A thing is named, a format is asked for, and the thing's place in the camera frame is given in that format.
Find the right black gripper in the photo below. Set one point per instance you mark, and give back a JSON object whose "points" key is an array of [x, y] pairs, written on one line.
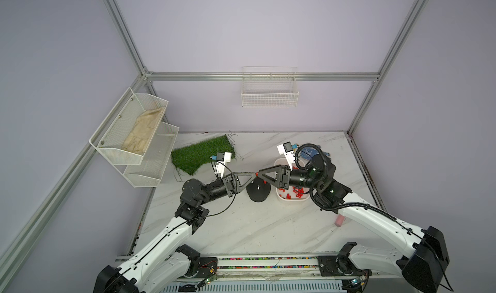
{"points": [[283, 180]]}

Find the blue dotted work glove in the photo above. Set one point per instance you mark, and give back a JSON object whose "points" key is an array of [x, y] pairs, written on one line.
{"points": [[306, 155]]}

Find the green artificial grass mat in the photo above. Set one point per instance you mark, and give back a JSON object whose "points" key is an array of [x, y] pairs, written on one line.
{"points": [[190, 158]]}

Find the black round screw base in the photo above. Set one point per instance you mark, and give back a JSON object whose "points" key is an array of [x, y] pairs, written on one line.
{"points": [[258, 190]]}

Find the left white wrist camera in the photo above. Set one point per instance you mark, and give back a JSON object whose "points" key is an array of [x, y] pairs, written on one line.
{"points": [[220, 163]]}

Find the white mesh shelf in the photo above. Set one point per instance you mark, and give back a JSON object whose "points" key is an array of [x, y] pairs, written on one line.
{"points": [[150, 172], [109, 137]]}

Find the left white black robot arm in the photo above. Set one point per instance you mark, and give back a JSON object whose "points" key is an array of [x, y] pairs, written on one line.
{"points": [[162, 238]]}

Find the white wire wall basket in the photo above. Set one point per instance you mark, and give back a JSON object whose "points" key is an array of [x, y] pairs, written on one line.
{"points": [[269, 87]]}

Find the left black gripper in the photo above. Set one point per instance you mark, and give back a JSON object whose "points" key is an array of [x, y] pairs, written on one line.
{"points": [[233, 186]]}

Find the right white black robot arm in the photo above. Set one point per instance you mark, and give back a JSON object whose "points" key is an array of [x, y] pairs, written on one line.
{"points": [[331, 196]]}

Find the beige cloth glove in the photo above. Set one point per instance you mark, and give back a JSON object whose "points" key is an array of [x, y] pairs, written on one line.
{"points": [[142, 132]]}

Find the aluminium mounting rail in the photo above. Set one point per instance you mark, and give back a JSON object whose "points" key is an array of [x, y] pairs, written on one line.
{"points": [[267, 268]]}

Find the upper white mesh shelf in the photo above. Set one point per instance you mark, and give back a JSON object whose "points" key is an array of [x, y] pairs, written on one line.
{"points": [[109, 137]]}

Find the lower white mesh shelf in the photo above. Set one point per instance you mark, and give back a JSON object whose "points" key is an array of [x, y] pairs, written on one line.
{"points": [[150, 172]]}

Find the white plastic tray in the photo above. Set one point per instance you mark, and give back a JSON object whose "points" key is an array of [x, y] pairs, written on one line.
{"points": [[292, 194]]}

